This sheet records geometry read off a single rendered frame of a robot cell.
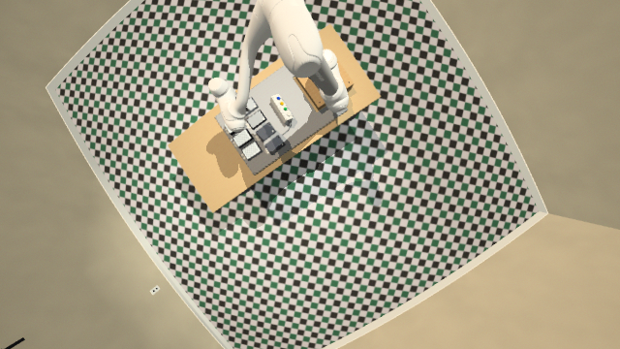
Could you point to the white operator button panel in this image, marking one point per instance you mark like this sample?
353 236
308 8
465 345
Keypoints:
282 109

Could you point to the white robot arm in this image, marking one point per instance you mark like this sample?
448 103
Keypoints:
300 47

